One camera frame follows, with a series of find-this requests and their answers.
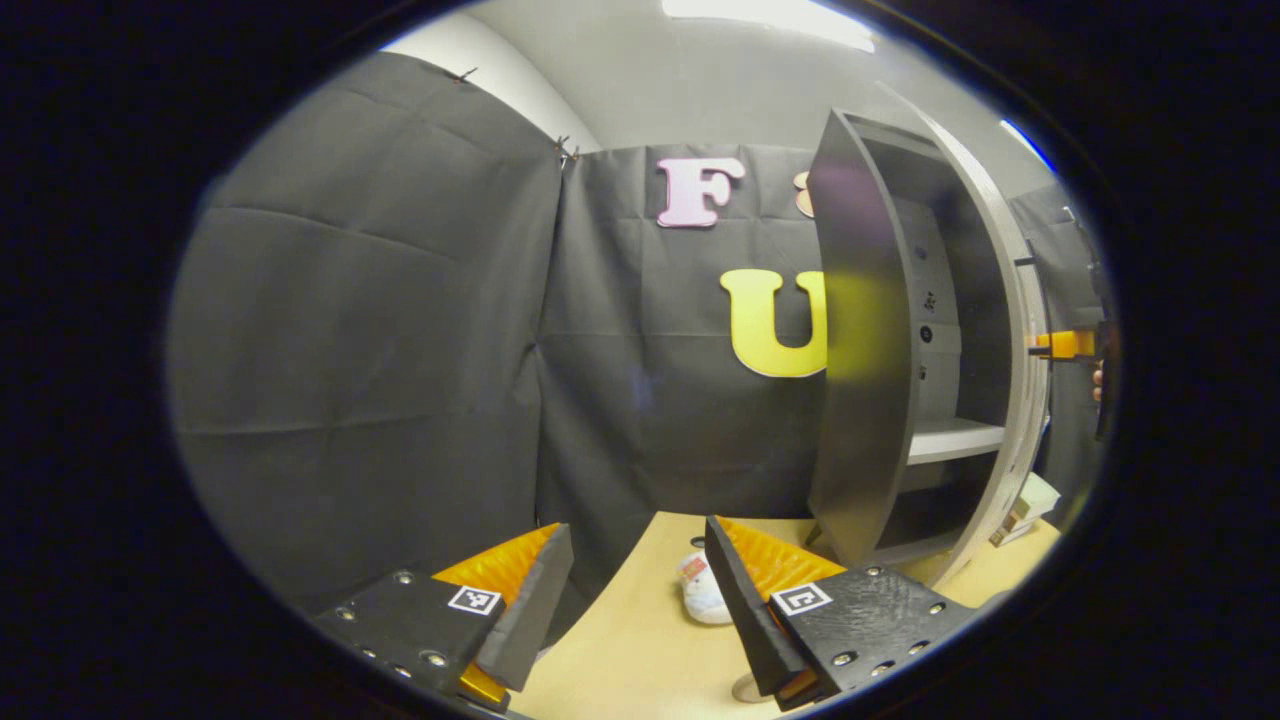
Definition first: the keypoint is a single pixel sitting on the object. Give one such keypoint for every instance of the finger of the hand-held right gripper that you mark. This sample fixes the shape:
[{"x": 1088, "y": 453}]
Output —
[{"x": 1065, "y": 345}]

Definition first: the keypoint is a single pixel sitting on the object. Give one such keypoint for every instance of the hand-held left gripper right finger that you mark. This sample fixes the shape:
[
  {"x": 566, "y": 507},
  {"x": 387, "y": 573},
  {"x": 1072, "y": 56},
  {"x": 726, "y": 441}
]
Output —
[{"x": 750, "y": 630}]

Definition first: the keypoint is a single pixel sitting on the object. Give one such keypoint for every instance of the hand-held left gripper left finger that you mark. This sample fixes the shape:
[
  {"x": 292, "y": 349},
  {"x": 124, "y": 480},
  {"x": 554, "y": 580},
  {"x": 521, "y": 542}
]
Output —
[{"x": 525, "y": 630}]

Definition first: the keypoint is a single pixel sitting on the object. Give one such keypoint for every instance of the beige cabinet door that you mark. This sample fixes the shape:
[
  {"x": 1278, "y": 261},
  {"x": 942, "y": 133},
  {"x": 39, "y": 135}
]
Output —
[{"x": 1025, "y": 420}]

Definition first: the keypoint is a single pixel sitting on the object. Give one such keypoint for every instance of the grey cabinet shelf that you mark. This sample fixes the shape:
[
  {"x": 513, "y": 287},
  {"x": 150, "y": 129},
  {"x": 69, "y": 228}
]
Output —
[{"x": 950, "y": 440}]

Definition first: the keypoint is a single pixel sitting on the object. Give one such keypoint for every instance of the grey cabinet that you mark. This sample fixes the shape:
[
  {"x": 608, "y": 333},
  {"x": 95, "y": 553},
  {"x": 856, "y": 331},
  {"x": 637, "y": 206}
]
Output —
[{"x": 860, "y": 400}]

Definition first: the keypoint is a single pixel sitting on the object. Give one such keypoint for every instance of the white plush toy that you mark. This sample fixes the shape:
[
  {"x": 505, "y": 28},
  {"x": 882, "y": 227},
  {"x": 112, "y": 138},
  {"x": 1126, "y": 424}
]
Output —
[{"x": 703, "y": 595}]

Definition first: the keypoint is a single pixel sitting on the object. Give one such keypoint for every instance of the green notebook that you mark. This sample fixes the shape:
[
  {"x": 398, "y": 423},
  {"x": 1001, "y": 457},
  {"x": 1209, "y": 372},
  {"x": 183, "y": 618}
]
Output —
[{"x": 1038, "y": 495}]

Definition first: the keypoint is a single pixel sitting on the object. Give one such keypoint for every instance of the black backdrop cloth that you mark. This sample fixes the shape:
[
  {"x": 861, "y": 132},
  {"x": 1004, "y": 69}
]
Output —
[{"x": 380, "y": 350}]

